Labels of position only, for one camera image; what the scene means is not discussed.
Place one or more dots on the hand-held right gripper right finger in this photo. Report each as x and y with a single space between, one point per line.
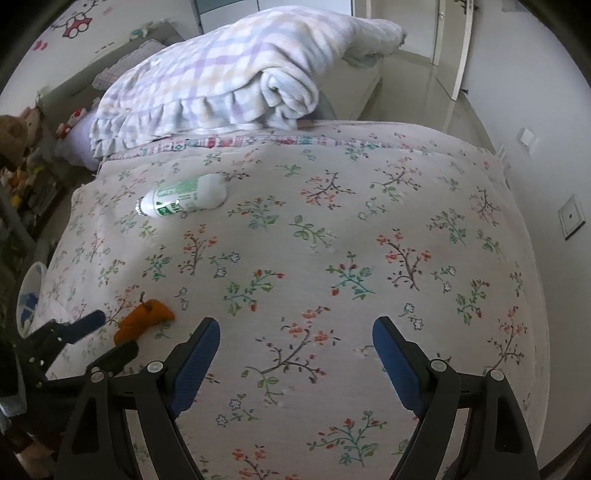
397 369

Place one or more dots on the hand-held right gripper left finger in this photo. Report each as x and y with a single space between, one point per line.
196 364

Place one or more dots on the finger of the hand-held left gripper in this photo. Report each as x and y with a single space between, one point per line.
120 353
85 325

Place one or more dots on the orange plush toy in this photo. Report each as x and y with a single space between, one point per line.
138 323

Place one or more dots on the white plastic basin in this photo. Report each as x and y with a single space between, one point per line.
30 286

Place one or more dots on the white plastic drink bottle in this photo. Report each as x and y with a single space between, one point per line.
203 191

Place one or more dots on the person's left forearm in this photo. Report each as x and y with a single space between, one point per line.
14 434

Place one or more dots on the floral bed sheet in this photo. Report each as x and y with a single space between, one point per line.
323 230

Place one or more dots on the pile of plush toys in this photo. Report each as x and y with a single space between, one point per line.
23 180

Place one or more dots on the brown teddy bear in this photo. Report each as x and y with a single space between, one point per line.
11 138

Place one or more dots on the red white plush toy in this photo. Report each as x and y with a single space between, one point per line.
69 124

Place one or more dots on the checkered pillow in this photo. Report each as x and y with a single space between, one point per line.
108 76

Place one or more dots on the plaid folded blanket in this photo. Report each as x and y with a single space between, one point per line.
207 78

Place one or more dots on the grey bed headboard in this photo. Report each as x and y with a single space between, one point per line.
171 34

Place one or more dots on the white room door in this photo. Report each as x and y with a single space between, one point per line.
464 46

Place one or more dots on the teal white wardrobe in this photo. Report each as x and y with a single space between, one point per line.
221 9

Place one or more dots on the square wall socket panel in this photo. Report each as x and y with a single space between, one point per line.
570 217

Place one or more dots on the white wall switch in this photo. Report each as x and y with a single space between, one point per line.
528 141

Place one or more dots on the cartoon cat wall sticker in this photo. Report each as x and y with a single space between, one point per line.
76 27

